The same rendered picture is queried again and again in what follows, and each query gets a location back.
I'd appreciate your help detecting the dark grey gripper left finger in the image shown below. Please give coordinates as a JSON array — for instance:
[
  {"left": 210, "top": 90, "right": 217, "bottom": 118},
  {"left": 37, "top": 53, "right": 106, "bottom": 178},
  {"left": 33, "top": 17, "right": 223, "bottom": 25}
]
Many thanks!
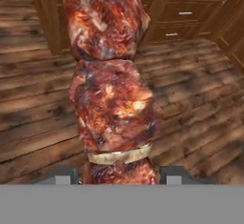
[{"left": 32, "top": 164, "right": 80, "bottom": 186}]

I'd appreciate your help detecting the brown wooden cabinet island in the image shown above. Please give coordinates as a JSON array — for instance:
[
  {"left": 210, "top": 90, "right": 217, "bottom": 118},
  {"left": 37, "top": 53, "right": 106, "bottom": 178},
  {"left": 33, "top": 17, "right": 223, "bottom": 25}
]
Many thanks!
[{"left": 30, "top": 0, "right": 242, "bottom": 56}]

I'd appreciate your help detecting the brown wooden side cabinet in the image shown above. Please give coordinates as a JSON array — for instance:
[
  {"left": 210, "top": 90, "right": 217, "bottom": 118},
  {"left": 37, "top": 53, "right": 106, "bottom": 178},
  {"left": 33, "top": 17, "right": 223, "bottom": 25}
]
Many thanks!
[{"left": 209, "top": 0, "right": 244, "bottom": 73}]

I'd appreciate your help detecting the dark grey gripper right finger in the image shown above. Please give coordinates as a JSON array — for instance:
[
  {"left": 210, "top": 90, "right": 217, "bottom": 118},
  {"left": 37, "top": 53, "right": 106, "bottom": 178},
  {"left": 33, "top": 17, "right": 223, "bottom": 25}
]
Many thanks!
[{"left": 158, "top": 164, "right": 213, "bottom": 186}]

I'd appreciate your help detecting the red-brown kebab skewer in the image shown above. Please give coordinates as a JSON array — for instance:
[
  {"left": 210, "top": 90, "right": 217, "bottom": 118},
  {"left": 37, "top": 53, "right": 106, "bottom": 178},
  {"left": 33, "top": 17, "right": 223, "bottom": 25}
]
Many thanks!
[{"left": 62, "top": 0, "right": 164, "bottom": 186}]

